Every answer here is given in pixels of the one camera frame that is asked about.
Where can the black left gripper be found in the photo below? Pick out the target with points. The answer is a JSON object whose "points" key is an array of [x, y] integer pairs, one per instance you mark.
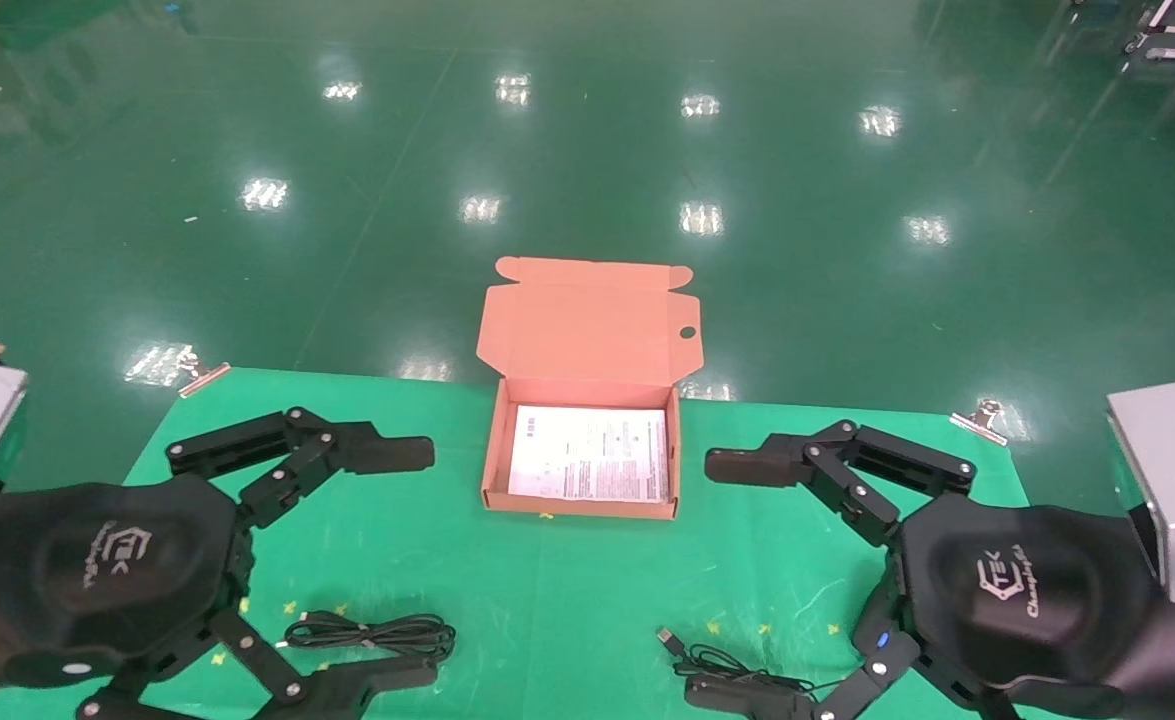
{"points": [[97, 570]]}

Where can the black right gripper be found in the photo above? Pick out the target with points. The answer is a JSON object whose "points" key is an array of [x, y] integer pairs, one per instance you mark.
{"points": [[1027, 590]]}

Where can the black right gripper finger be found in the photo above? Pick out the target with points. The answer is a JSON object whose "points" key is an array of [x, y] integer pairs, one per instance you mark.
{"points": [[747, 466], [747, 700]]}

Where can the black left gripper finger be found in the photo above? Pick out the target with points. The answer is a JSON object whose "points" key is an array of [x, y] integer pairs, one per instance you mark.
{"points": [[377, 682], [387, 453]]}

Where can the orange cardboard box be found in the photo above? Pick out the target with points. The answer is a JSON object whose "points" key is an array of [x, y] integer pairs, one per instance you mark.
{"points": [[587, 320]]}

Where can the white printed instruction sheet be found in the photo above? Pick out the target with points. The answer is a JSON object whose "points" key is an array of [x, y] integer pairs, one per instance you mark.
{"points": [[587, 450]]}

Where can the metal binder clip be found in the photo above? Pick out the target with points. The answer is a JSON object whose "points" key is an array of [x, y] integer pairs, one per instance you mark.
{"points": [[977, 423], [202, 378]]}

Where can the green table cloth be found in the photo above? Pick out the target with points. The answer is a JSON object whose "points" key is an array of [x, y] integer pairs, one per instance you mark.
{"points": [[547, 600]]}

